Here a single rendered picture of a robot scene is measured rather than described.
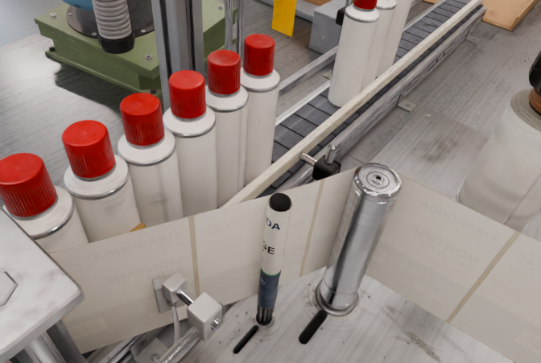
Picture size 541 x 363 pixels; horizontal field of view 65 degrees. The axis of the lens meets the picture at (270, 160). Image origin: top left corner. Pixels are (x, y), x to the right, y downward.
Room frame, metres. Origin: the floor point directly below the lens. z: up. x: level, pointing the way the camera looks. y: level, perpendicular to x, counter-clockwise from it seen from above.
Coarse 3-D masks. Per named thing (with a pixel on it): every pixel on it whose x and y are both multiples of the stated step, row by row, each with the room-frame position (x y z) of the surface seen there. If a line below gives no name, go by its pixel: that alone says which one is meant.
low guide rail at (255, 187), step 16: (480, 0) 1.06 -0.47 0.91; (464, 16) 0.98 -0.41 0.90; (416, 48) 0.76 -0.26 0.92; (400, 64) 0.70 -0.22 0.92; (384, 80) 0.64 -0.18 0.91; (368, 96) 0.59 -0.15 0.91; (336, 112) 0.53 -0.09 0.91; (352, 112) 0.55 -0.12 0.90; (320, 128) 0.49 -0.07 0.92; (304, 144) 0.45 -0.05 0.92; (288, 160) 0.41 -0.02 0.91; (272, 176) 0.38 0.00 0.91; (240, 192) 0.35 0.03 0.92; (256, 192) 0.36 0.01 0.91
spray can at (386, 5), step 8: (384, 0) 0.65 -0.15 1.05; (392, 0) 0.65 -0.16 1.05; (376, 8) 0.64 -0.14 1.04; (384, 8) 0.64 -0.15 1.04; (392, 8) 0.64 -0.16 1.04; (384, 16) 0.64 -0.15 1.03; (392, 16) 0.65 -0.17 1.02; (384, 24) 0.64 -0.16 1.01; (376, 32) 0.64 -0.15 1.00; (384, 32) 0.64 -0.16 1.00; (376, 40) 0.64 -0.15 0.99; (384, 40) 0.65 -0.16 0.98; (376, 48) 0.64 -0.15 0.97; (376, 56) 0.64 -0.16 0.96; (368, 64) 0.64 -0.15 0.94; (376, 64) 0.64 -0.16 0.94; (368, 72) 0.64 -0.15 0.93; (376, 72) 0.65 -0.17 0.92; (368, 80) 0.64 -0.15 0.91
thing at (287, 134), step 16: (448, 0) 1.12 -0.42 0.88; (464, 0) 1.13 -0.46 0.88; (432, 16) 1.01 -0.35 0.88; (448, 16) 1.02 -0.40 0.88; (416, 32) 0.91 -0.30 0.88; (432, 32) 0.92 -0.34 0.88; (448, 32) 0.93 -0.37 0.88; (400, 48) 0.83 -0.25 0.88; (432, 48) 0.84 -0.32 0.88; (416, 64) 0.79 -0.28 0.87; (320, 96) 0.62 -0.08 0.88; (304, 112) 0.57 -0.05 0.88; (320, 112) 0.57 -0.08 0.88; (288, 128) 0.52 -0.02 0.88; (304, 128) 0.53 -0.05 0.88; (336, 128) 0.54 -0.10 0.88; (288, 144) 0.48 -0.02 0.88; (320, 144) 0.49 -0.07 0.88; (272, 160) 0.45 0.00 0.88; (288, 176) 0.42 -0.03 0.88; (272, 192) 0.40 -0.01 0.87
